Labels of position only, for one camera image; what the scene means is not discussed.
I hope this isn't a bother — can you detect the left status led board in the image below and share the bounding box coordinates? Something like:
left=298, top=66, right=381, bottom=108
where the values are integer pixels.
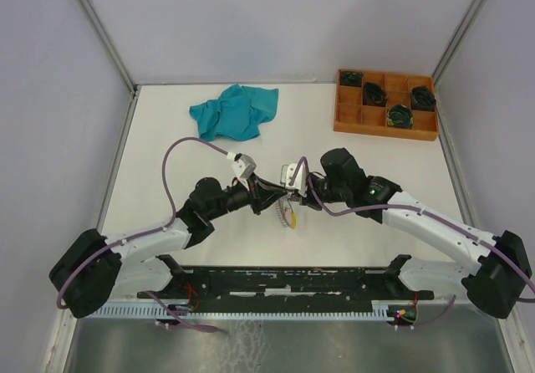
left=171, top=301, right=200, bottom=313

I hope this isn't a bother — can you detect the status led board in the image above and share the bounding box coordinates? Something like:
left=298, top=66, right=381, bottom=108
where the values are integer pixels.
left=394, top=307, right=417, bottom=324
left=171, top=301, right=200, bottom=313

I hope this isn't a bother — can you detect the right corner aluminium post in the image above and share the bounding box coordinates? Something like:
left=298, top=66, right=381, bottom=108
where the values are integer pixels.
left=431, top=0, right=488, bottom=84

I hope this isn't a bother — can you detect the dark rolled sock right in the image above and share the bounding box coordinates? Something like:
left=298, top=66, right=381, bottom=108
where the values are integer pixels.
left=410, top=85, right=436, bottom=112

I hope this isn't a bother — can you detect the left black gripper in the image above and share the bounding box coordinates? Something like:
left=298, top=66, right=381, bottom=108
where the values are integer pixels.
left=206, top=172, right=287, bottom=220

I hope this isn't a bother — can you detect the teal cloth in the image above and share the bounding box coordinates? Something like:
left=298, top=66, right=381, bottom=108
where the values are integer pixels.
left=189, top=84, right=279, bottom=141

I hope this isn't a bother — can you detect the purple cable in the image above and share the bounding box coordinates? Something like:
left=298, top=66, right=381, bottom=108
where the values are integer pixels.
left=290, top=156, right=535, bottom=303
left=56, top=137, right=233, bottom=309

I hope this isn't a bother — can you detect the wooden compartment tray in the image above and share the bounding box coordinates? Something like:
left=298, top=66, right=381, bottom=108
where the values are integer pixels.
left=334, top=69, right=439, bottom=141

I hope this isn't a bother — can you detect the right status led board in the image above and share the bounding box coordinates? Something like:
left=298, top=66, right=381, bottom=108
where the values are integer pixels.
left=394, top=307, right=417, bottom=324

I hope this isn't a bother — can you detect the dark rolled sock yellow-patterned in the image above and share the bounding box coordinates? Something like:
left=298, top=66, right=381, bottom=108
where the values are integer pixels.
left=386, top=104, right=414, bottom=129

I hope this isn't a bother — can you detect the metal keyring holder yellow tip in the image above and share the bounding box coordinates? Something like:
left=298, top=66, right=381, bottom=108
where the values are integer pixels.
left=275, top=197, right=297, bottom=229

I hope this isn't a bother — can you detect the dark rolled sock top-left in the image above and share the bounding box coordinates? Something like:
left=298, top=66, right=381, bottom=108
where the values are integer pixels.
left=339, top=69, right=364, bottom=87

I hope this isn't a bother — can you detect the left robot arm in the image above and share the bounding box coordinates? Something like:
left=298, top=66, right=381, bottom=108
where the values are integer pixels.
left=49, top=175, right=287, bottom=319

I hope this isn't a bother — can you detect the corner aluminium post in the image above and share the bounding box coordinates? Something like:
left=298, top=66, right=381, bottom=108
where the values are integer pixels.
left=431, top=0, right=488, bottom=84
left=60, top=0, right=140, bottom=98

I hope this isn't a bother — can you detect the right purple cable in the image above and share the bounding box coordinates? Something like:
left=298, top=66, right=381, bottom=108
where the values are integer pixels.
left=290, top=156, right=535, bottom=303

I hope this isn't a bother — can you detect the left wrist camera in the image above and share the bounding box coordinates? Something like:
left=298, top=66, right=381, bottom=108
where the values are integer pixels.
left=227, top=152, right=257, bottom=180

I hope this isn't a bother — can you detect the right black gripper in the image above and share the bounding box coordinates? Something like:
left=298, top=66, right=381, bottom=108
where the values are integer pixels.
left=290, top=172, right=349, bottom=211

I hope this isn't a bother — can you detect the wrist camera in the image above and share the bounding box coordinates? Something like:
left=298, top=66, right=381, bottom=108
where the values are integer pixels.
left=227, top=152, right=257, bottom=180
left=280, top=163, right=307, bottom=197

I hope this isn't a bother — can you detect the left corner aluminium post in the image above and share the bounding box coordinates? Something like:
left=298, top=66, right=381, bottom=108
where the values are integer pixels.
left=60, top=0, right=140, bottom=98

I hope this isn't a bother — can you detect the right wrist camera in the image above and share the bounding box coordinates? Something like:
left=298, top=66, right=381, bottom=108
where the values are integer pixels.
left=280, top=163, right=307, bottom=197

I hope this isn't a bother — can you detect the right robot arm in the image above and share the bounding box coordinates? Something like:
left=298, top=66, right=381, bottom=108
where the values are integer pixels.
left=282, top=148, right=534, bottom=319

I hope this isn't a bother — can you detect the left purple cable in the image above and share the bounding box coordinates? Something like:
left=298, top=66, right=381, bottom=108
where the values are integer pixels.
left=56, top=137, right=233, bottom=309

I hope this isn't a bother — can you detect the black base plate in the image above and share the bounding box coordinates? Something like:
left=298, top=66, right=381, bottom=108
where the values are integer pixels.
left=155, top=266, right=434, bottom=313

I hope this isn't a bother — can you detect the white slotted cable duct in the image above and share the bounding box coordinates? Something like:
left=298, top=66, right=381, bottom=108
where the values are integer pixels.
left=88, top=301, right=395, bottom=322

